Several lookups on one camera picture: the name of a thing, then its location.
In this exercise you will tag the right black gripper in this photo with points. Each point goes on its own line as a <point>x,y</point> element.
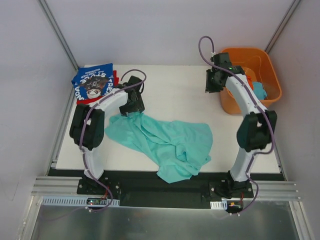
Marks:
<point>212,83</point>

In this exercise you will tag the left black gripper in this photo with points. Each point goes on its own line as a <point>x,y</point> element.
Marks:
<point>131,107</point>

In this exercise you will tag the teal t shirt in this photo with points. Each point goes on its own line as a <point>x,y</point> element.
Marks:
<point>180,149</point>

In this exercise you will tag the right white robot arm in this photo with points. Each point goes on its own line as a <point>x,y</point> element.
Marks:
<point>255,135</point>

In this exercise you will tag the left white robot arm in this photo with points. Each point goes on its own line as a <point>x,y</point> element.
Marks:
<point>89,121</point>

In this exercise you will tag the red folded t shirt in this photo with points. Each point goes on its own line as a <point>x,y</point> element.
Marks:
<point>95,86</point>

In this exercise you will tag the orange t shirt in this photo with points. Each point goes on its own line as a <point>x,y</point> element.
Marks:
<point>250,82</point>

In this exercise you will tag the blue graphic folded t shirt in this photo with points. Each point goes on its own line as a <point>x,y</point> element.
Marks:
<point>85,71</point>

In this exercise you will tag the blue t shirt in bin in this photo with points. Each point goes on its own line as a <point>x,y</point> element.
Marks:
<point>259,90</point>

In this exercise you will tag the orange plastic bin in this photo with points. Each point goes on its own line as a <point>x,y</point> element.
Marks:
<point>258,67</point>

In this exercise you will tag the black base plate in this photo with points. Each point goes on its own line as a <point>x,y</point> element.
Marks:
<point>146,189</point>

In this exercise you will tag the left grey cable duct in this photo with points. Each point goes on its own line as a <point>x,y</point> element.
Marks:
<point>75,201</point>

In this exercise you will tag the grey cable duct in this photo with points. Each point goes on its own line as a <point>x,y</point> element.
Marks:
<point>219,205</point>
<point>75,201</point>

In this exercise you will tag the right grey cable duct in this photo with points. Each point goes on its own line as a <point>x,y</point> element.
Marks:
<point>219,205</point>

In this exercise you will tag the aluminium frame rail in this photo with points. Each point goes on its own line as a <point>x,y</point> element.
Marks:
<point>55,186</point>

